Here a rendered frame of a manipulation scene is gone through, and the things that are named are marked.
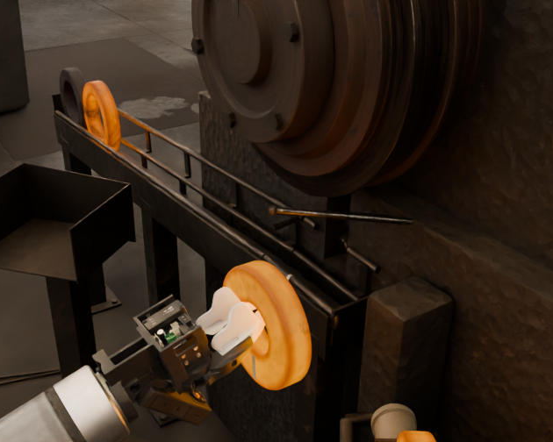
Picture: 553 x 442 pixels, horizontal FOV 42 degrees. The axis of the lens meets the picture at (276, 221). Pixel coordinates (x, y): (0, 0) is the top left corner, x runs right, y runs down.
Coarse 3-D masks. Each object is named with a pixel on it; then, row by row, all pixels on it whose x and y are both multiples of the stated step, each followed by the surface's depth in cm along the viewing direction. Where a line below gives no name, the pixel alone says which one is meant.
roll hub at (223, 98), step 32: (192, 0) 104; (224, 0) 95; (256, 0) 91; (288, 0) 84; (320, 0) 85; (224, 32) 97; (256, 32) 90; (320, 32) 85; (224, 64) 99; (256, 64) 92; (288, 64) 88; (320, 64) 87; (224, 96) 103; (256, 96) 98; (288, 96) 89; (320, 96) 90; (256, 128) 98; (288, 128) 92
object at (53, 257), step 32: (0, 192) 150; (32, 192) 158; (64, 192) 154; (96, 192) 151; (128, 192) 147; (0, 224) 151; (32, 224) 158; (64, 224) 157; (96, 224) 138; (128, 224) 149; (0, 256) 146; (32, 256) 145; (64, 256) 144; (96, 256) 140; (64, 288) 148; (64, 320) 153; (64, 352) 157; (96, 352) 162
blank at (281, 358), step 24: (264, 264) 87; (240, 288) 89; (264, 288) 83; (288, 288) 84; (264, 312) 85; (288, 312) 82; (264, 336) 92; (288, 336) 82; (264, 360) 88; (288, 360) 83; (264, 384) 90; (288, 384) 86
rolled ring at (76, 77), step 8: (64, 72) 198; (72, 72) 195; (80, 72) 196; (64, 80) 200; (72, 80) 193; (80, 80) 194; (64, 88) 203; (72, 88) 195; (80, 88) 193; (64, 96) 205; (72, 96) 206; (80, 96) 192; (64, 104) 206; (72, 104) 207; (80, 104) 193; (64, 112) 208; (72, 112) 206; (80, 112) 195; (80, 120) 197
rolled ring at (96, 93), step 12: (96, 84) 181; (84, 96) 189; (96, 96) 181; (108, 96) 179; (84, 108) 192; (96, 108) 192; (108, 108) 179; (96, 120) 192; (108, 120) 179; (96, 132) 192; (108, 132) 180; (108, 144) 182
